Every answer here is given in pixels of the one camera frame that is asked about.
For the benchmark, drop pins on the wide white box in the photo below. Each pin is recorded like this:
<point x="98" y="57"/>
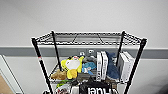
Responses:
<point x="126" y="66"/>

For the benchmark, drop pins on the tall white box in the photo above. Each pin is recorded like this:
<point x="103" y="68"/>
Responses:
<point x="104" y="66"/>
<point x="99" y="66"/>

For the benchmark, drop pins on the yellow plush toy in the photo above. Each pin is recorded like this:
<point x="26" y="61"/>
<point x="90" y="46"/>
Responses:
<point x="73" y="66"/>

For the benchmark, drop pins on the brown plush toy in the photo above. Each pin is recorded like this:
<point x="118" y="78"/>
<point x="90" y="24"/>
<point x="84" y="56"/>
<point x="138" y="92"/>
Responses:
<point x="58" y="75"/>

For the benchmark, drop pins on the grey plush toy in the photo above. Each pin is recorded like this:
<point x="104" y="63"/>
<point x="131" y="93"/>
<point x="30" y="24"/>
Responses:
<point x="90" y="59"/>

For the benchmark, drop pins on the white red snack bag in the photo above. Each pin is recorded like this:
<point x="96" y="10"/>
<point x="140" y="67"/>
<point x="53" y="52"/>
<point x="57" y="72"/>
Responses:
<point x="62" y="88"/>

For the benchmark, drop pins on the blue plush toy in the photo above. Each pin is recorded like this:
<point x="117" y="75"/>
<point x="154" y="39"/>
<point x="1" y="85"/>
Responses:
<point x="88" y="67"/>

